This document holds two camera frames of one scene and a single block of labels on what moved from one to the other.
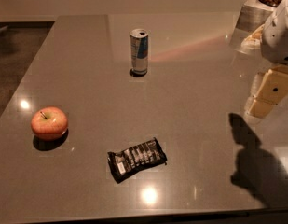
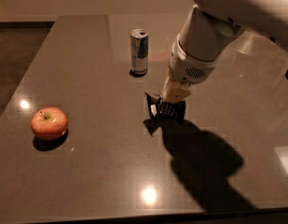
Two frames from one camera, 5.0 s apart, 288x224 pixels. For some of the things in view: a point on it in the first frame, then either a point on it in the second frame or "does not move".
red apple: [48, 123] does not move
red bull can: [139, 46] does not move
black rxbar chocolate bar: [144, 155] -> [159, 110]
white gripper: [278, 39] -> [187, 66]
